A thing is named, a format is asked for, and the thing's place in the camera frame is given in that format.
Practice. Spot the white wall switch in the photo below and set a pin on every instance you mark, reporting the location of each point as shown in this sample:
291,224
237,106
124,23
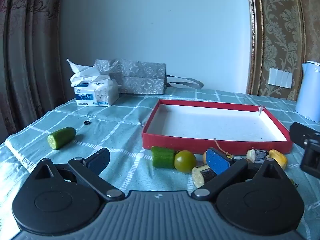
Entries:
280,78

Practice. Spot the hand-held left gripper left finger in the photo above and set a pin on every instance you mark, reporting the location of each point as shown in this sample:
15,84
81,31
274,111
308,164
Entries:
97,162

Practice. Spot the teal checked tablecloth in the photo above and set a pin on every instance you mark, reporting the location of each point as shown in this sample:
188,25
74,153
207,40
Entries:
112,130

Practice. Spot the long green cucumber piece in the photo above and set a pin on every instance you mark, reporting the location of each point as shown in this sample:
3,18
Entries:
61,137

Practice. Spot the white tissue pack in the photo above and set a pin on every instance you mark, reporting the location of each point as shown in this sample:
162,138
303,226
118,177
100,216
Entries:
96,93

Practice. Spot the yellow fruit wedge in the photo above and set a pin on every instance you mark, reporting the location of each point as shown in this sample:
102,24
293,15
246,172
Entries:
278,157

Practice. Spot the grey patterned tote bag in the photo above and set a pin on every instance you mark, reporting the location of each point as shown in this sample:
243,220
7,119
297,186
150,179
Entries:
140,77

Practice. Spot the short green cucumber piece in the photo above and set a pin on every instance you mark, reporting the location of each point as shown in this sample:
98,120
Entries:
162,157

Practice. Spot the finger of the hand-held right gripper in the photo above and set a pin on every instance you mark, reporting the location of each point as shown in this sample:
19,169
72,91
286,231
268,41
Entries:
302,132
312,157

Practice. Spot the round green fruit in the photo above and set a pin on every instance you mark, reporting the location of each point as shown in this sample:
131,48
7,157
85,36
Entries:
185,161

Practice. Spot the gold patterned wall panel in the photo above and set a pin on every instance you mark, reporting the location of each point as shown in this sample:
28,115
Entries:
280,30

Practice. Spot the red cardboard box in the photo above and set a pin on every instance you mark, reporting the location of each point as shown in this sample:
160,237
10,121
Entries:
212,122

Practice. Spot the white electric kettle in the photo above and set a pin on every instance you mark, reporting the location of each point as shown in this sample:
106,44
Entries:
308,92

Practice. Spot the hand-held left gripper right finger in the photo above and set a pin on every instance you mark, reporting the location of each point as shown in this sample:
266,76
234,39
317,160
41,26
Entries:
217,161

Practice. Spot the brown patterned curtain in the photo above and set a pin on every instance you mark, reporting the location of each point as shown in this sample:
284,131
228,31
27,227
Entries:
30,55

